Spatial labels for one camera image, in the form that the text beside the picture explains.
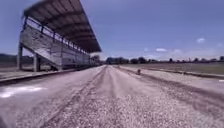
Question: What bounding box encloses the grey gravel track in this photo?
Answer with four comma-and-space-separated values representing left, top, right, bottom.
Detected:
0, 64, 224, 128

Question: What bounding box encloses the roofed concrete grandstand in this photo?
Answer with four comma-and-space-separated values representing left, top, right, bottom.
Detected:
16, 0, 102, 73

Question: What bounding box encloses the pale kerb along field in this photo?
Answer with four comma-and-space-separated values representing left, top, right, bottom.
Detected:
119, 65, 224, 80

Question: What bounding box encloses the green grass field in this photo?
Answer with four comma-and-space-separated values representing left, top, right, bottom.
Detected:
124, 62, 224, 76

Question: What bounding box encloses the row of distant trees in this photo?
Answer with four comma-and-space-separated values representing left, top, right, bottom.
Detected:
89, 54, 224, 66

